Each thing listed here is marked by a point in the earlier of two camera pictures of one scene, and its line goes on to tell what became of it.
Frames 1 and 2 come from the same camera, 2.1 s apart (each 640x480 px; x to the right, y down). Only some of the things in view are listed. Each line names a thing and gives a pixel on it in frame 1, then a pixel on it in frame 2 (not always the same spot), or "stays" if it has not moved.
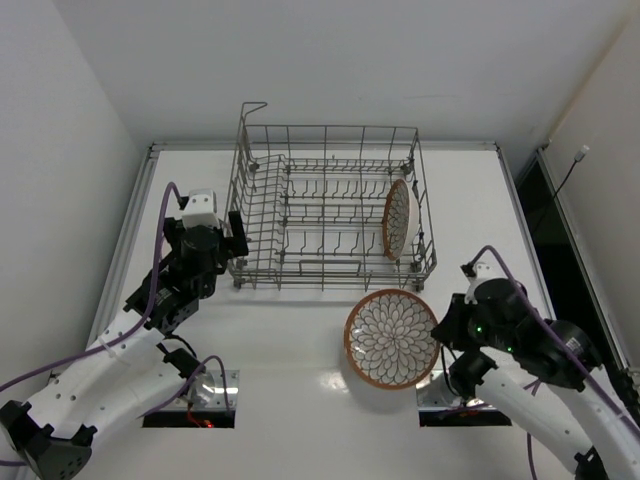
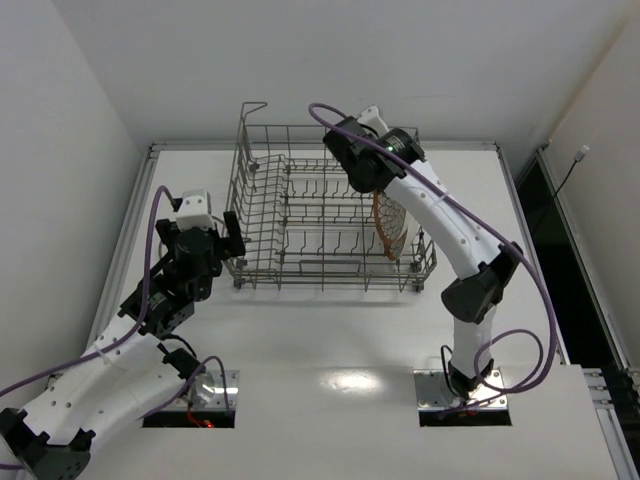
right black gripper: x=448 y=325 -> x=338 y=141
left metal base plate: x=206 y=392 stays
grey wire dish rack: x=342 y=207 stays
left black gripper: x=236 y=234 stays
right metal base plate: x=435 y=390 stays
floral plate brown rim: x=389 y=339 -> x=396 y=229
